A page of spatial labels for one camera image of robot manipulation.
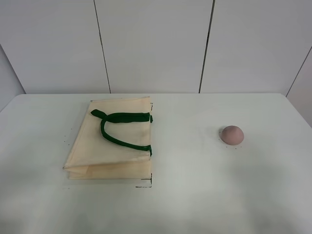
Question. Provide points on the cream linen bag green handles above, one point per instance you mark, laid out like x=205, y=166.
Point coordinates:
x=94, y=157

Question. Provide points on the pink peach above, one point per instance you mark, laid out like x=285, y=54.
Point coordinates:
x=232, y=135

